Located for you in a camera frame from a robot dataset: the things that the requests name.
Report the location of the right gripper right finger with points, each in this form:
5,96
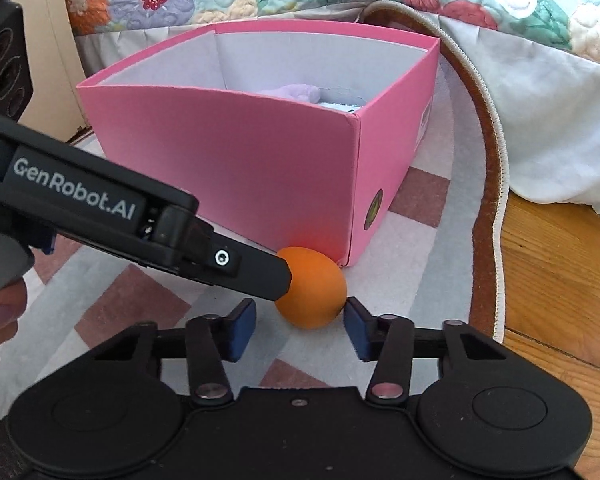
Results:
389,341

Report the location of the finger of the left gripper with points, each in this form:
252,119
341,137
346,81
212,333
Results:
203,255

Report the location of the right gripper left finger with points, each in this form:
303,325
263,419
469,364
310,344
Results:
211,340

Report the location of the orange makeup sponge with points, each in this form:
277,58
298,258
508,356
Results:
317,291

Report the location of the purple plush toy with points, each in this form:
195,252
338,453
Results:
304,93

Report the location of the blue wet wipes pack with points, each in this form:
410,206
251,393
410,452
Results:
345,102

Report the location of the grey pink checkered rug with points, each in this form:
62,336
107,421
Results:
436,255

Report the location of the beige bedside cabinet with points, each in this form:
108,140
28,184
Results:
56,69

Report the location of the pink cardboard box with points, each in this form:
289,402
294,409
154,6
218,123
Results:
280,173

